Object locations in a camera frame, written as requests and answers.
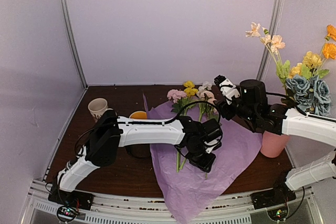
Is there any yellow flower stem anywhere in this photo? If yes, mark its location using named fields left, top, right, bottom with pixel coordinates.
left=182, top=80, right=198, bottom=106

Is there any peach poppy flower stem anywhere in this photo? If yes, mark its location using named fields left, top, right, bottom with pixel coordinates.
left=245, top=22, right=290, bottom=87

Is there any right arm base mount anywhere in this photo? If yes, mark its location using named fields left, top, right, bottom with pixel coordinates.
left=250, top=189, right=296, bottom=222

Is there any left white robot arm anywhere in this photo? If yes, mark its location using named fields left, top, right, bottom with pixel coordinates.
left=51, top=109, right=223, bottom=205

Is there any pale yellow rose stem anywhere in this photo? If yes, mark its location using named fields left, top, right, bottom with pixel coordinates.
left=288, top=51, right=330, bottom=80

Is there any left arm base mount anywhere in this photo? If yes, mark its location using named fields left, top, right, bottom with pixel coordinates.
left=48, top=191, right=93, bottom=222

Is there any orange flower stem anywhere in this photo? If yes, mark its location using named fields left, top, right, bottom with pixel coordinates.
left=312, top=25, right=335, bottom=77

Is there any pink carnation flower stem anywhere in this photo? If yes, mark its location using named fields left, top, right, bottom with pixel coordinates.
left=167, top=89, right=190, bottom=174

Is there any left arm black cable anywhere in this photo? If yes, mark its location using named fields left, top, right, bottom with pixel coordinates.
left=75, top=100, right=220, bottom=156

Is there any peach pink rose stem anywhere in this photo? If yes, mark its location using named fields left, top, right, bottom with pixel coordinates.
left=197, top=90, right=218, bottom=121

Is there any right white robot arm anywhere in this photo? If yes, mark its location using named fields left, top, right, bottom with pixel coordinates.
left=215, top=97, right=335, bottom=204

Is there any left aluminium frame post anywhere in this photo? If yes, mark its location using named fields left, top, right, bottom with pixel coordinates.
left=60, top=0, right=88, bottom=89

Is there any white flower stem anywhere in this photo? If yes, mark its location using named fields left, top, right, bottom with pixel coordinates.
left=198, top=81, right=213, bottom=92

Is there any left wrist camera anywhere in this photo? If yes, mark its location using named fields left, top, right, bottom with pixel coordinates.
left=201, top=119, right=223, bottom=153

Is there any white mug yellow inside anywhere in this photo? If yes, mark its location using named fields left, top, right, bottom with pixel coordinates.
left=129, top=111, right=148, bottom=120

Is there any white mug floral print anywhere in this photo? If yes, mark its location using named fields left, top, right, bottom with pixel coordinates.
left=88, top=98, right=112, bottom=123

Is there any front aluminium rail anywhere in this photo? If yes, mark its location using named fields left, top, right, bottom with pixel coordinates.
left=26, top=178, right=316, bottom=224

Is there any purple tissue paper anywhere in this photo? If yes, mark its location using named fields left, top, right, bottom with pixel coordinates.
left=141, top=91, right=263, bottom=224

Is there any pink cylindrical vase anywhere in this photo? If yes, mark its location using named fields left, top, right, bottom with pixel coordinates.
left=260, top=131, right=290, bottom=158

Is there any blue hydrangea flower stem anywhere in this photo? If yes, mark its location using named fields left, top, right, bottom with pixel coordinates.
left=284, top=75, right=331, bottom=116

